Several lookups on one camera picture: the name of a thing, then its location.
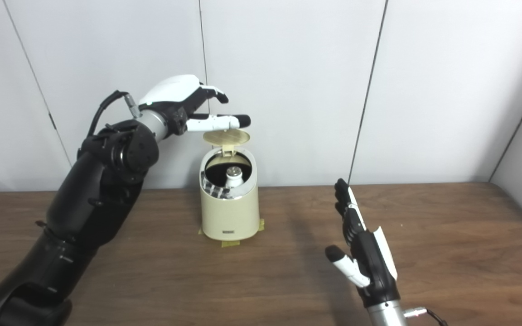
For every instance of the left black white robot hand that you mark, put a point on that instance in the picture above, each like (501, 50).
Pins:
(175, 93)

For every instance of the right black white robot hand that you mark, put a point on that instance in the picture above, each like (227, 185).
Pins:
(374, 267)

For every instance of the cream round bin lid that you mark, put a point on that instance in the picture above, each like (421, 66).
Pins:
(226, 136)

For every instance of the small white plastic bottle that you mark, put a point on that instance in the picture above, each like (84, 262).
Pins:
(234, 177)

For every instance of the cream-colored bin body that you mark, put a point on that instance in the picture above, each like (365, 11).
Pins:
(229, 217)

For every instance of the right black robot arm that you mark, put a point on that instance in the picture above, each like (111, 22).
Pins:
(385, 317)

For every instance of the wide yellow tape piece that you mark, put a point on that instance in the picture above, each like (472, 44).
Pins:
(230, 243)

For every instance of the black wall panel hinge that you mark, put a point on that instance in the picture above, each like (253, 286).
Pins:
(52, 121)

